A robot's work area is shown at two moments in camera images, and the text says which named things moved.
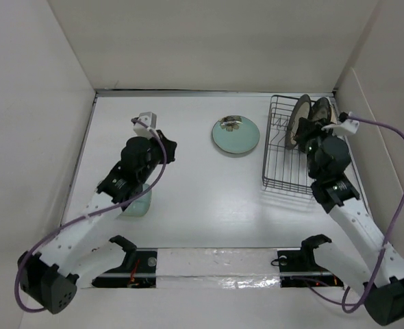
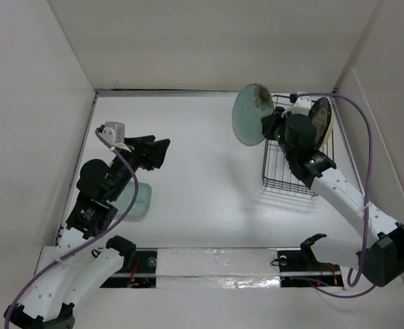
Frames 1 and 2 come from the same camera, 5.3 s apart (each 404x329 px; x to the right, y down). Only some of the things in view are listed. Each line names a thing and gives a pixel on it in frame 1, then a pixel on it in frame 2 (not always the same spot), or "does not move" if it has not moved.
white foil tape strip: [217, 268] does not move
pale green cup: [140, 207] does not move
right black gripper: [307, 127] to [270, 121]
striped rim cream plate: [322, 109] does not move
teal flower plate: [235, 134] to [252, 103]
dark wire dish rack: [283, 168] does not move
